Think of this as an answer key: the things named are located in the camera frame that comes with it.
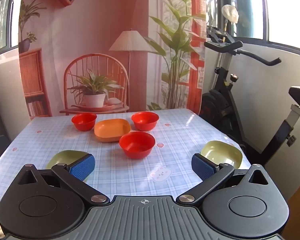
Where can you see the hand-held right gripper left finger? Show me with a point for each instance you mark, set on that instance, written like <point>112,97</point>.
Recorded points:
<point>82,166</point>

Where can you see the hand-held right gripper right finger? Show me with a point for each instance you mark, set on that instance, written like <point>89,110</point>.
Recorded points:
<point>202,166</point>

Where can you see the white plastic bag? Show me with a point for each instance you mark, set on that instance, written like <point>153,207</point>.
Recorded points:
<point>230,12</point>

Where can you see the printed room scene backdrop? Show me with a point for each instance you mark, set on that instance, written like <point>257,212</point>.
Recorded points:
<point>90,30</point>

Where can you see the orange square plate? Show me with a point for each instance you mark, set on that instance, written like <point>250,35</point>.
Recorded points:
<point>111,130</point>

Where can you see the blue plaid tablecloth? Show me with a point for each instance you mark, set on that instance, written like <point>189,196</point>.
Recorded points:
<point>115,170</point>

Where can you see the black exercise bike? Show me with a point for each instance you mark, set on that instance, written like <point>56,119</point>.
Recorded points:
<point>222,80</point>

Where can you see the green square plate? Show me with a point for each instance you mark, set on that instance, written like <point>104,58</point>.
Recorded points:
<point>62,157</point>
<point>220,151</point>

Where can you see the red plastic bowl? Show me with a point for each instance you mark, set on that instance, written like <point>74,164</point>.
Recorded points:
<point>145,120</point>
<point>84,121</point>
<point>137,145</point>

